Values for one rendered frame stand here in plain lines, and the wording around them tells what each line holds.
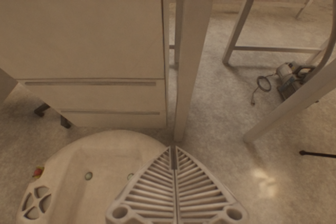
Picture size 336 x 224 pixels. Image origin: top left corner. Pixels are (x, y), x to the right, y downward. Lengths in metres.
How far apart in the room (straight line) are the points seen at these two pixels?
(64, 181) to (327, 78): 0.91
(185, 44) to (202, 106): 0.76
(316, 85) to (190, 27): 0.47
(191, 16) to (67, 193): 0.63
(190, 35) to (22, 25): 0.37
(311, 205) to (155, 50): 1.10
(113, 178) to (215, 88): 0.96
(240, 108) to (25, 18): 1.14
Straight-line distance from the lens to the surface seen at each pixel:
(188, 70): 0.38
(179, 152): 0.17
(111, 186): 0.59
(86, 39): 0.39
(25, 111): 1.51
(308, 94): 0.66
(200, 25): 0.32
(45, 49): 0.48
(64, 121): 1.14
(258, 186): 0.99
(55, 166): 0.63
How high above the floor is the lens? 0.85
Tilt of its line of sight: 59 degrees down
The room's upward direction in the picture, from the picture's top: 1 degrees counter-clockwise
